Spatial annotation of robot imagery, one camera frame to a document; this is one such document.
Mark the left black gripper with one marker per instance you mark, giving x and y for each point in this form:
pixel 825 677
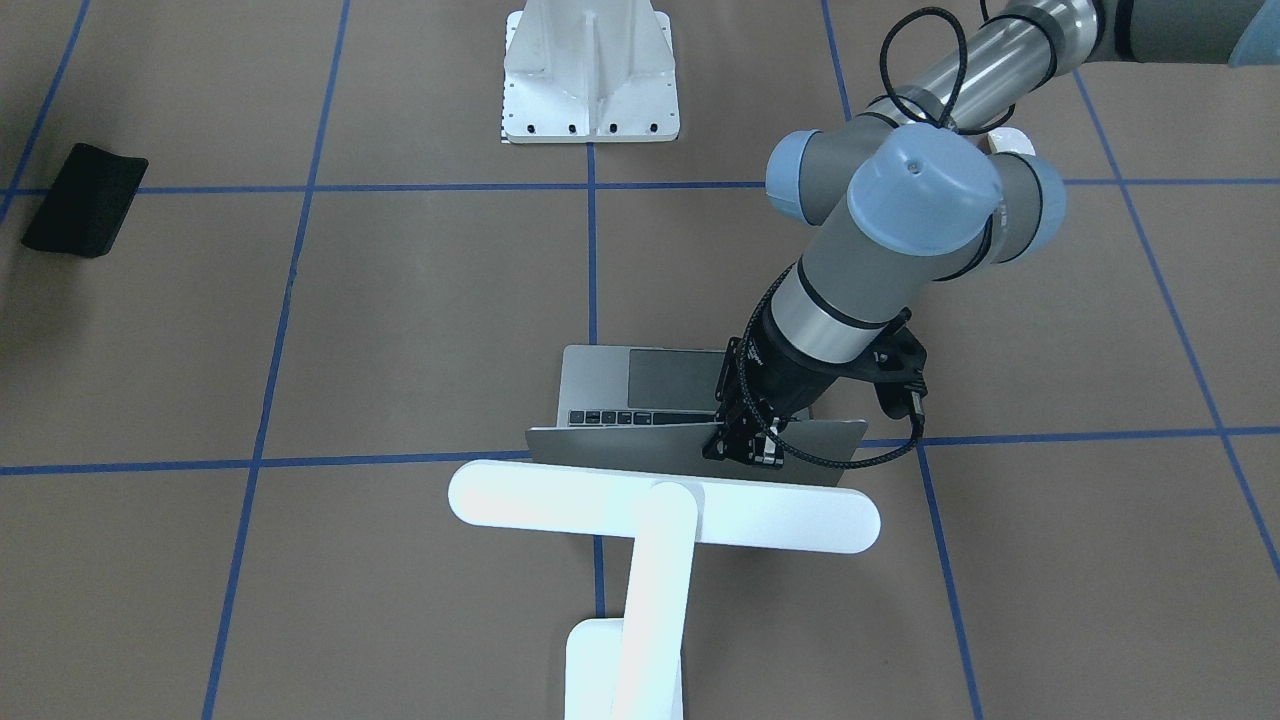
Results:
pixel 772 376

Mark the silver laptop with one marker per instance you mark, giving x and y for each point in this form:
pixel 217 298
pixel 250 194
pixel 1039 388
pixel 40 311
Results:
pixel 648 409

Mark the black mouse pad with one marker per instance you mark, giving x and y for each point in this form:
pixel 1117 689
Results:
pixel 87 203

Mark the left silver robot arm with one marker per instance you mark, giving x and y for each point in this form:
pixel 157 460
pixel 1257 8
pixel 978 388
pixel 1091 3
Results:
pixel 902 197

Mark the white computer mouse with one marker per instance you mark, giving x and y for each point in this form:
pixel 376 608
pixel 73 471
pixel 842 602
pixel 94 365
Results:
pixel 1010 139

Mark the white camera pole base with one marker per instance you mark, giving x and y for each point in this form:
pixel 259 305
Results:
pixel 589 72

